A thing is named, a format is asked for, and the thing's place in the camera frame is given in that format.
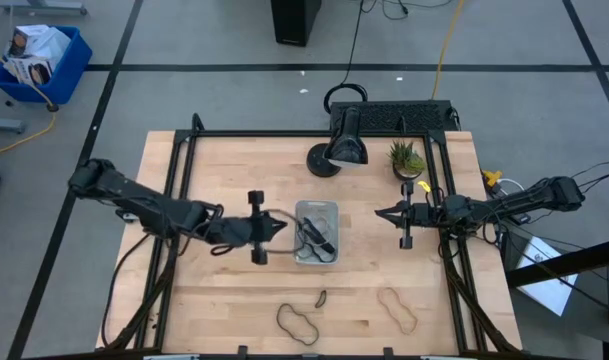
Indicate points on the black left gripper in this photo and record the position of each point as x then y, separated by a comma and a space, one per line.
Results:
239, 231

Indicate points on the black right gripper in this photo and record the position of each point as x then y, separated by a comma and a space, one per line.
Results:
421, 214

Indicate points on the black items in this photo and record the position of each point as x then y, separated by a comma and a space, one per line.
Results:
320, 239

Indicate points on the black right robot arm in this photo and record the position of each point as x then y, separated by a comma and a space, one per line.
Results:
524, 197

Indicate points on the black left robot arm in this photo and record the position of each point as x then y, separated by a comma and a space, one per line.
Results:
134, 197

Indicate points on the white plastic bin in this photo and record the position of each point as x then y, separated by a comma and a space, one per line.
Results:
329, 207

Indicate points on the small black rubber band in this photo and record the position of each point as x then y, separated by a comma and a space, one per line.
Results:
321, 300

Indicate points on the yellow tag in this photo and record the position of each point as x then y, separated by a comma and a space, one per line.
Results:
424, 186

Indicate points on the small potted succulent plant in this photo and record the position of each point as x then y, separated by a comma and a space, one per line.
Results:
406, 159

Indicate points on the black gooseneck desk lamp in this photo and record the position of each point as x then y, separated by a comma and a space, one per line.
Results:
346, 142

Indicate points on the yellow clamp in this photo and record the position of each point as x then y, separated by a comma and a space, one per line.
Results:
492, 177

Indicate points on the white flat panel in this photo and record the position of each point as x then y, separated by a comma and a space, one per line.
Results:
549, 280

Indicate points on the black metal beam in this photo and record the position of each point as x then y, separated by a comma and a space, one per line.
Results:
584, 257

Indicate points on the black computer tower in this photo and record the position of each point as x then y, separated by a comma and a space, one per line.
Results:
294, 20

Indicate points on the blue plastic tub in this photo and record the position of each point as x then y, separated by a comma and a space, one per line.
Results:
71, 70

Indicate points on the white printed carton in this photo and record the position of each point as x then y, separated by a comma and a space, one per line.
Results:
31, 72
21, 42

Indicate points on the grey desk foot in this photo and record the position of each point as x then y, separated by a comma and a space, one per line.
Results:
4, 125
44, 6

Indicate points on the black table frame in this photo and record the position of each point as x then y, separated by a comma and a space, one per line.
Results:
304, 133

